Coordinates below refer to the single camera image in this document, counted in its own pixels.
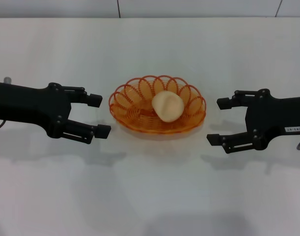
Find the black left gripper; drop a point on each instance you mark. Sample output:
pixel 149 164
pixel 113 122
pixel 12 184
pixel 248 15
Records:
pixel 29 105

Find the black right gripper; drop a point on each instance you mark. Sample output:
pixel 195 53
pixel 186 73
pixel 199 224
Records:
pixel 275 115

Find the orange woven plastic basket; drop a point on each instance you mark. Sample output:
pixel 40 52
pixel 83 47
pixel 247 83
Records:
pixel 140 123

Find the beige bread bun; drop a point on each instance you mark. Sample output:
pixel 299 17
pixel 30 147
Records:
pixel 168 107

